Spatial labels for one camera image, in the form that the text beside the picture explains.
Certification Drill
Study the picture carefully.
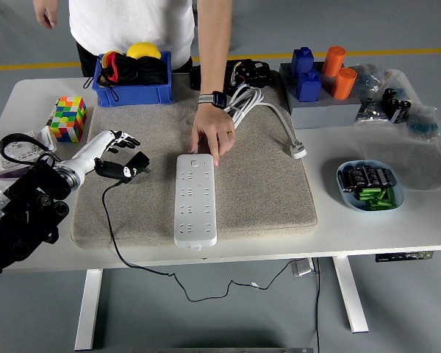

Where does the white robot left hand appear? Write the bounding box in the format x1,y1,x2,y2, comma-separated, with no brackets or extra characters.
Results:
60,129,142,188

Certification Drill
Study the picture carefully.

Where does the person's right hand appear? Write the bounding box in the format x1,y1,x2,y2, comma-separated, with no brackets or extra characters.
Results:
32,0,59,30

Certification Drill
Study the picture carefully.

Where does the person's left hand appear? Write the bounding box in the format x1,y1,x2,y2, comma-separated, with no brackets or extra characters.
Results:
189,104,237,168

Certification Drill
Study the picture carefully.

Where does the black plug with cord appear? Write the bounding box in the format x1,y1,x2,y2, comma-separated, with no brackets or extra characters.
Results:
101,151,290,303

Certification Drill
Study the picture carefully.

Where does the black wrist watch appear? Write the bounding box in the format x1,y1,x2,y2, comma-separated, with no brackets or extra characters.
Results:
197,90,229,110

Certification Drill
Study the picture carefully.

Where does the multicoloured puzzle cube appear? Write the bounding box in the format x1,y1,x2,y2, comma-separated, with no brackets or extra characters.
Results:
50,96,88,144

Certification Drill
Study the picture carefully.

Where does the black electronic device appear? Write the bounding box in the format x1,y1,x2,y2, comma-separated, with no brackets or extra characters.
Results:
189,58,273,91

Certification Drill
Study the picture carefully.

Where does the blue plastic bin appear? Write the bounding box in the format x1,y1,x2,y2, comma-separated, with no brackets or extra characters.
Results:
91,50,174,108

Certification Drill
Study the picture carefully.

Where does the grey-brown mat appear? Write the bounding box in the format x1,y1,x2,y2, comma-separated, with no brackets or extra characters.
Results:
70,71,319,250

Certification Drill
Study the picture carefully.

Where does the white power strip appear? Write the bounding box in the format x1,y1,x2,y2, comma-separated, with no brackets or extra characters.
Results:
173,152,218,252

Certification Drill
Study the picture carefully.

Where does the person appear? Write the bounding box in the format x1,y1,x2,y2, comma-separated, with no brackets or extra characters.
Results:
68,0,196,79

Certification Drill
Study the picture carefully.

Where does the blue block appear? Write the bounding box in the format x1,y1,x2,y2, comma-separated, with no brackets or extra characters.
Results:
290,46,315,79
295,70,323,103

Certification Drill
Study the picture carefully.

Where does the yellow ball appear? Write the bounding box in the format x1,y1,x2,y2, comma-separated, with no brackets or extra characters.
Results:
126,42,162,60

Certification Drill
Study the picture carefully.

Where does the grey block base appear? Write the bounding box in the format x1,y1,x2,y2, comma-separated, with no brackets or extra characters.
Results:
279,61,363,130

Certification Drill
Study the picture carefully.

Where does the orange cylinder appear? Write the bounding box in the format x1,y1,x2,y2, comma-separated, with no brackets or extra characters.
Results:
321,46,347,77
331,67,359,101

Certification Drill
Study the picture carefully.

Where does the light blue dish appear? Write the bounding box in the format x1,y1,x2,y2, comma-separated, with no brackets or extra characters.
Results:
336,159,406,214

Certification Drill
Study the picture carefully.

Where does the white table leg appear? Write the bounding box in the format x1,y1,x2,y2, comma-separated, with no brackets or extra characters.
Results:
331,256,370,335
74,268,104,352

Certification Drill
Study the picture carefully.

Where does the clear bag of dark parts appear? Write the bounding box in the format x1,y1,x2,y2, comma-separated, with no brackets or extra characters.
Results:
354,96,390,125

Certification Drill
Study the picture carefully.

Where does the pile of black capacitors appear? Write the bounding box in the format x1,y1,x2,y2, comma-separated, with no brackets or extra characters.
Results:
338,164,396,194

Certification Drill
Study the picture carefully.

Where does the clear bag of blue components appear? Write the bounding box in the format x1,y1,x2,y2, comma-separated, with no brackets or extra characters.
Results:
352,63,386,97
405,105,441,143

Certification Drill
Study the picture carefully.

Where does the grey metal box under table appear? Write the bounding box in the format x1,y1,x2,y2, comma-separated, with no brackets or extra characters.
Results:
290,258,315,277

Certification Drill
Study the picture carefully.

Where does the pile of green cylinders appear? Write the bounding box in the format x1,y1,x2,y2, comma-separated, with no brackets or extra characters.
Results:
357,186,398,212

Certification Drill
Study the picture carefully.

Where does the clear bag of black capacitors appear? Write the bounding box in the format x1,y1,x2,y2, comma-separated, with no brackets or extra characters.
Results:
381,86,413,125

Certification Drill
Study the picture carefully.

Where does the large clear plastic bag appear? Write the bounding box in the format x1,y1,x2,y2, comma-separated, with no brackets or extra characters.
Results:
356,68,441,192

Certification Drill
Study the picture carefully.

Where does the table control panel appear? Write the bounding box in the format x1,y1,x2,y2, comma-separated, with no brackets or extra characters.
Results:
375,251,436,263

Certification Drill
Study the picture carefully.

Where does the white power strip cord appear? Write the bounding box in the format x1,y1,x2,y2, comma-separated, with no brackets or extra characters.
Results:
194,83,309,160

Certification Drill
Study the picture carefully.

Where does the black drawstring pouch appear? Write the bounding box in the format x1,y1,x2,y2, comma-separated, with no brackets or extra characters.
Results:
82,51,169,103

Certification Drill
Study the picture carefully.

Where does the thin black hanging cable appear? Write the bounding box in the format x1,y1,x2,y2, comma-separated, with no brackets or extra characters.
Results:
313,257,322,353

